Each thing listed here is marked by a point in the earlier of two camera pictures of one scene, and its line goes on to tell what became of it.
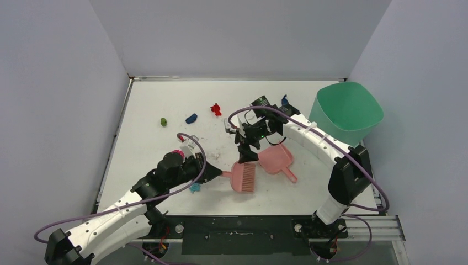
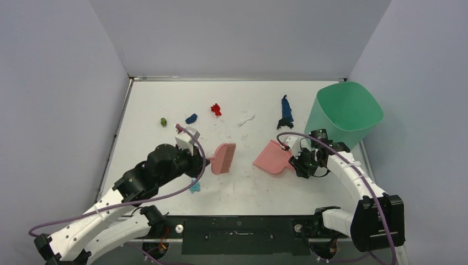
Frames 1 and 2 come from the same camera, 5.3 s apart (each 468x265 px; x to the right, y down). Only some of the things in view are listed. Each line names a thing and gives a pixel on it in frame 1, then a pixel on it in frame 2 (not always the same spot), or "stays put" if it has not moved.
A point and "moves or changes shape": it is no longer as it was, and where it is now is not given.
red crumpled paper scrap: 216,108 stays put
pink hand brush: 242,177 → 223,158
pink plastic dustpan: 277,158 moves or changes shape
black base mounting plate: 281,235 stays put
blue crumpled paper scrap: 191,118 stays put
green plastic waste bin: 347,110 stays put
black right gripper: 245,140 → 297,163
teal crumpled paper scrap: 195,187 stays put
